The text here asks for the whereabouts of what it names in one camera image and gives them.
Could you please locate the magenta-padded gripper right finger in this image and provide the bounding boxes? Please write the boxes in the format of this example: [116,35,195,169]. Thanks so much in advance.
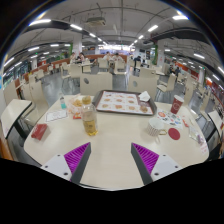
[130,142,184,186]

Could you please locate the ceiling lights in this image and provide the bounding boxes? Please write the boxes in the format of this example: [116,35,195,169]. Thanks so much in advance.
[3,14,224,76]

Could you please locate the clear plastic pouch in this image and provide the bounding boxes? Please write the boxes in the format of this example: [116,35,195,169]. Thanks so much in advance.
[188,124,203,143]

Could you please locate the flat round red coaster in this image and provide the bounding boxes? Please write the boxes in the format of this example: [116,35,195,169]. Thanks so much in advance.
[167,127,181,141]

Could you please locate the colourful printed flyer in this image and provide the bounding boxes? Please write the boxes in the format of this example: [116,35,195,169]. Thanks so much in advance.
[155,109,185,130]

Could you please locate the white neighbouring table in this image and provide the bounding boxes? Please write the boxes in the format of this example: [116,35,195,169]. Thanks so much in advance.
[207,109,224,134]
[0,98,33,139]

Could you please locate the white striped mug, gold handle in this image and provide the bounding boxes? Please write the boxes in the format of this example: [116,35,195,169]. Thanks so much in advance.
[146,117,168,138]

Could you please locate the red paper cup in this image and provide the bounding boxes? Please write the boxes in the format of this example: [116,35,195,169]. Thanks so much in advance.
[170,94,185,115]

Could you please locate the red box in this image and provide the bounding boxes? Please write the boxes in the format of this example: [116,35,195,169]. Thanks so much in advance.
[30,123,49,141]

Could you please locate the beige chair with round hole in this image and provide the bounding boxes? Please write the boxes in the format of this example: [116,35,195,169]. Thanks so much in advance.
[127,75,158,101]
[79,72,114,97]

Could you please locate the clear tea bottle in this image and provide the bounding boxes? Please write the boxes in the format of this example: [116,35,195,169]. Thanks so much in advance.
[81,95,99,137]

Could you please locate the beige canteen chairs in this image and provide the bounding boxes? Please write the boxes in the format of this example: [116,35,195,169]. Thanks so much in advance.
[3,58,224,118]

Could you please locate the ceiling air conditioner unit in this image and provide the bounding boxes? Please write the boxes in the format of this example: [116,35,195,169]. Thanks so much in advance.
[84,16,107,28]

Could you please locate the white paper receipt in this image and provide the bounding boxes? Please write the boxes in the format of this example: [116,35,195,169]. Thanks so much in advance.
[44,109,69,123]

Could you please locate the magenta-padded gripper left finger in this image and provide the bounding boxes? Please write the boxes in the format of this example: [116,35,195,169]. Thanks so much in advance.
[40,142,92,186]

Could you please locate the dark food tray, paper liner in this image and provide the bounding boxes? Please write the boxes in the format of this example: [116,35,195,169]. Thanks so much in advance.
[92,89,158,116]

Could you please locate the small teal bottle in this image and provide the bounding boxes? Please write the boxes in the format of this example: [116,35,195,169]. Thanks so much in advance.
[59,94,67,110]

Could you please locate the person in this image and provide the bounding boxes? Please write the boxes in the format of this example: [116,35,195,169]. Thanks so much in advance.
[103,51,113,62]
[167,63,181,77]
[77,52,86,64]
[112,52,123,62]
[133,55,143,68]

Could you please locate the clear plastic food bag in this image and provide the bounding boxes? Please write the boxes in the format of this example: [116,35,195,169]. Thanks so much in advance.
[68,97,84,116]

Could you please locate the white paper napkin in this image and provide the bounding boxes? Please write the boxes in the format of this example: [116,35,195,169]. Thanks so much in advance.
[137,90,152,102]

